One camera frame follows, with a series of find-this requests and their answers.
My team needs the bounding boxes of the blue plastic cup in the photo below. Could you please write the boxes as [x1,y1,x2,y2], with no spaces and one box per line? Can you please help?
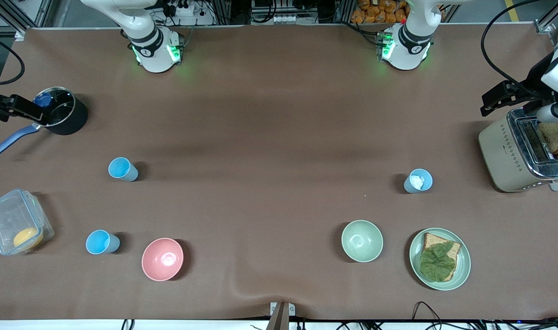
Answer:
[403,169,433,194]
[86,230,121,255]
[108,157,139,182]

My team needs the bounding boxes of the brown bread slice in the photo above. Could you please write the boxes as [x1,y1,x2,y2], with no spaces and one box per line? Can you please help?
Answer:
[420,232,462,282]

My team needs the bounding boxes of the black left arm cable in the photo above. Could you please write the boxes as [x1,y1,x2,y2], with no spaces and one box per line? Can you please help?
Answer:
[480,0,543,88]

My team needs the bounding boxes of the metal table edge bracket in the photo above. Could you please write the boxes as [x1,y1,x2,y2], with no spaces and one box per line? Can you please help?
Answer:
[266,301,296,330]

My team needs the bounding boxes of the orange round food piece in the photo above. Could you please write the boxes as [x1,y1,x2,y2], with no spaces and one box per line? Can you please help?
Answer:
[13,227,44,251]

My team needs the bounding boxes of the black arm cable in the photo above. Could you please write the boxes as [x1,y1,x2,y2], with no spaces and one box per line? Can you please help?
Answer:
[0,33,26,87]
[480,0,543,88]

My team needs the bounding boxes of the white power strip with plugs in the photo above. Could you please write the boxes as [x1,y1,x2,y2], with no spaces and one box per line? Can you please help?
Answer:
[162,0,199,18]

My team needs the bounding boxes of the black looped floor cable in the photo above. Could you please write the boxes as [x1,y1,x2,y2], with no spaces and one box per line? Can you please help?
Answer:
[412,301,449,330]

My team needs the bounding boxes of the glass lid blue knob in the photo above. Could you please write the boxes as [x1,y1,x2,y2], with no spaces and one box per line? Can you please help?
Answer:
[32,88,75,127]

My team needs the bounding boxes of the pale green bowl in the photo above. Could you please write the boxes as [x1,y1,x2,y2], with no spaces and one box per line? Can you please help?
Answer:
[341,220,384,263]

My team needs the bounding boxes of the pink bowl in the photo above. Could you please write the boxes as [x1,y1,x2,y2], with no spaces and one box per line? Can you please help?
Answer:
[142,237,185,282]

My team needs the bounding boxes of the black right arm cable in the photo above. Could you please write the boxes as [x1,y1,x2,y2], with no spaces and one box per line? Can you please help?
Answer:
[0,33,26,87]

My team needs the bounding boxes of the black pot blue handle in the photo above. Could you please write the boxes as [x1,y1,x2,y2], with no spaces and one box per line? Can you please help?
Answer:
[0,87,88,158]

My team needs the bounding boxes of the beige chrome toaster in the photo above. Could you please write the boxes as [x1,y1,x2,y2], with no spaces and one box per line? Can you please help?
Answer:
[478,107,558,193]

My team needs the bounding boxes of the clear plastic food container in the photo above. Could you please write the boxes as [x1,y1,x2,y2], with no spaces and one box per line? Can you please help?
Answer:
[0,188,55,256]

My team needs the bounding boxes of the brown toast slice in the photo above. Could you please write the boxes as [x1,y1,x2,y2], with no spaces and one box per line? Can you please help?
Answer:
[537,121,558,155]

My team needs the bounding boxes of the aluminium frame profile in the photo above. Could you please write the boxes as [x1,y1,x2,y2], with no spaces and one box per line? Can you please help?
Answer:
[0,0,48,41]
[535,0,558,33]

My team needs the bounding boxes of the green lettuce leaf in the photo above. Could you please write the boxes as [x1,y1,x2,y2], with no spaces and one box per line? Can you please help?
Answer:
[419,242,456,283]

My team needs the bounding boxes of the pale green plate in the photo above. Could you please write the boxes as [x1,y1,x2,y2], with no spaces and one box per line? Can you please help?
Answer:
[409,228,471,291]

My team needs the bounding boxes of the orange snack packs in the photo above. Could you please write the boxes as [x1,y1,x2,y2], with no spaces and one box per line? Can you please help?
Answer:
[350,0,409,25]

